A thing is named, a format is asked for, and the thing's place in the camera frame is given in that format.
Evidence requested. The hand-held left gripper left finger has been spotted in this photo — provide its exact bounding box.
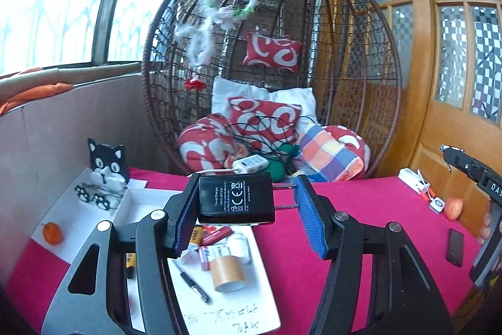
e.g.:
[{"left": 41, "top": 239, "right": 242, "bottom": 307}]
[{"left": 41, "top": 173, "right": 201, "bottom": 335}]

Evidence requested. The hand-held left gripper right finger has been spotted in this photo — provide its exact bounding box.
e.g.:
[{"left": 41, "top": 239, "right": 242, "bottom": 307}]
[{"left": 293, "top": 174, "right": 456, "bottom": 335}]

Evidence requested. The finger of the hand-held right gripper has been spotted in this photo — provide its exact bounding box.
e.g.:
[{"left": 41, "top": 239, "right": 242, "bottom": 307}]
[{"left": 439, "top": 144, "right": 491, "bottom": 182}]

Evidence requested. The black charger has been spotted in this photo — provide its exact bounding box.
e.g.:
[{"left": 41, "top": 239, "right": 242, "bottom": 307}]
[{"left": 196, "top": 172, "right": 299, "bottom": 228}]

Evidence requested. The white tray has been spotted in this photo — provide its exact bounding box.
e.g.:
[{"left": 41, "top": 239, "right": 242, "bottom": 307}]
[{"left": 114, "top": 188, "right": 283, "bottom": 335}]

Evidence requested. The person's right hand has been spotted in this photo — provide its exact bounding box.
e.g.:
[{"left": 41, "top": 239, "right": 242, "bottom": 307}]
[{"left": 478, "top": 202, "right": 494, "bottom": 246}]

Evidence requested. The black smartphone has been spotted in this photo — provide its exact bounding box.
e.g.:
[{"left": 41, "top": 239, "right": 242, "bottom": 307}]
[{"left": 446, "top": 228, "right": 464, "bottom": 267}]

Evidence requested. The red white battery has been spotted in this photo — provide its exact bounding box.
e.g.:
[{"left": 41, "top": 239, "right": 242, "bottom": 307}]
[{"left": 198, "top": 245, "right": 230, "bottom": 271}]

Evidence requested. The wooden door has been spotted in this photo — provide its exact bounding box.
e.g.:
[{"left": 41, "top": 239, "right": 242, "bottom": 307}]
[{"left": 337, "top": 0, "right": 502, "bottom": 234}]

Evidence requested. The red tablecloth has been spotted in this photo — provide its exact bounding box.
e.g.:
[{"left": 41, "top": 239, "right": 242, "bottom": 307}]
[{"left": 6, "top": 167, "right": 483, "bottom": 335}]

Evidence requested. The red apple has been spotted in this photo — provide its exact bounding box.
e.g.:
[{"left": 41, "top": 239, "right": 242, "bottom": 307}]
[{"left": 443, "top": 197, "right": 464, "bottom": 221}]

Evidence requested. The white plastic box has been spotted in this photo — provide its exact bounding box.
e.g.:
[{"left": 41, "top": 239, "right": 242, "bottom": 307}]
[{"left": 398, "top": 167, "right": 430, "bottom": 194}]

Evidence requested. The green cloth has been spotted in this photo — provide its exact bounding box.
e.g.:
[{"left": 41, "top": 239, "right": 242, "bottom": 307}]
[{"left": 269, "top": 144, "right": 301, "bottom": 181}]

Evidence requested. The black pen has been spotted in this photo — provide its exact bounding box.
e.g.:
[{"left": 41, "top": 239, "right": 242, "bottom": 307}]
[{"left": 174, "top": 260, "right": 210, "bottom": 304}]

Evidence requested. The plaid cushion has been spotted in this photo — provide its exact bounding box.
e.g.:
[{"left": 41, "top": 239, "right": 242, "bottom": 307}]
[{"left": 295, "top": 123, "right": 363, "bottom": 182}]

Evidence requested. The brown tape roll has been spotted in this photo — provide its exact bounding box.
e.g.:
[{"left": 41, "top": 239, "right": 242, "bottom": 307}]
[{"left": 209, "top": 257, "right": 247, "bottom": 293}]

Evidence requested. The round red white pillow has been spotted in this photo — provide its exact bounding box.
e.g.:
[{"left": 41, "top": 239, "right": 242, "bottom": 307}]
[
  {"left": 322, "top": 125, "right": 371, "bottom": 179},
  {"left": 177, "top": 113, "right": 240, "bottom": 173}
]

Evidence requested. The white power strip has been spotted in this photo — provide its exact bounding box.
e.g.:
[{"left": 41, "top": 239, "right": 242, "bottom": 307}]
[{"left": 232, "top": 154, "right": 270, "bottom": 174}]

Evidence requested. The black white cat stand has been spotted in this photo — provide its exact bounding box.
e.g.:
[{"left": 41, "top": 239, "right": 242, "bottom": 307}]
[{"left": 74, "top": 138, "right": 130, "bottom": 211}]

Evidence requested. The square red white pillow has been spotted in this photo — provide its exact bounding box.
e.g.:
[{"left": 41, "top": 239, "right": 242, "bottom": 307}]
[{"left": 227, "top": 96, "right": 303, "bottom": 151}]

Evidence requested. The brown wicker hanging chair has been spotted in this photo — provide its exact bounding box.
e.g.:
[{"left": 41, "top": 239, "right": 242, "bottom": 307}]
[{"left": 141, "top": 0, "right": 403, "bottom": 182}]

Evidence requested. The small orange fruit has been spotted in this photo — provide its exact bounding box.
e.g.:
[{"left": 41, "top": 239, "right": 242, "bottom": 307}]
[{"left": 41, "top": 222, "right": 64, "bottom": 245}]

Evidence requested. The white cushion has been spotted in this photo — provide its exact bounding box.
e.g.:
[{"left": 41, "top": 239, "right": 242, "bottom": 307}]
[{"left": 211, "top": 76, "right": 318, "bottom": 135}]

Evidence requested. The cardboard panel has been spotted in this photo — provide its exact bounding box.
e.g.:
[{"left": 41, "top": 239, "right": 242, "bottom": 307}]
[{"left": 0, "top": 82, "right": 173, "bottom": 281}]

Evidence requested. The small red white pillow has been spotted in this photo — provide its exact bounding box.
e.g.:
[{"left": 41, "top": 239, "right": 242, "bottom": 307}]
[{"left": 242, "top": 27, "right": 303, "bottom": 74}]

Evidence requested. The orange cloth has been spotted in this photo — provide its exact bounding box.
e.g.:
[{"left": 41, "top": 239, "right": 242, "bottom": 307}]
[{"left": 0, "top": 67, "right": 75, "bottom": 116}]

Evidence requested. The white dreamcatcher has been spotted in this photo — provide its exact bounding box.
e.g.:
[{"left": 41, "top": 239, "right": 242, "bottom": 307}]
[{"left": 174, "top": 0, "right": 260, "bottom": 92}]

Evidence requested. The black cable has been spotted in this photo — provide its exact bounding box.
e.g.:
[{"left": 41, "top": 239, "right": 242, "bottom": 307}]
[{"left": 233, "top": 114, "right": 318, "bottom": 159}]

